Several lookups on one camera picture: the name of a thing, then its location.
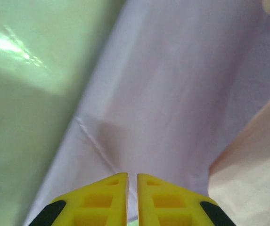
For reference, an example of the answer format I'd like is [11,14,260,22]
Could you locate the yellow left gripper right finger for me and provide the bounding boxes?
[137,173,237,226]

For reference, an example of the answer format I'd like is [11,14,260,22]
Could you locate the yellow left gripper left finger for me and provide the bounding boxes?
[32,172,129,226]

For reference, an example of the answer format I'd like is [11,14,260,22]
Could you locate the pink and purple wrapping paper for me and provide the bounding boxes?
[23,0,270,226]

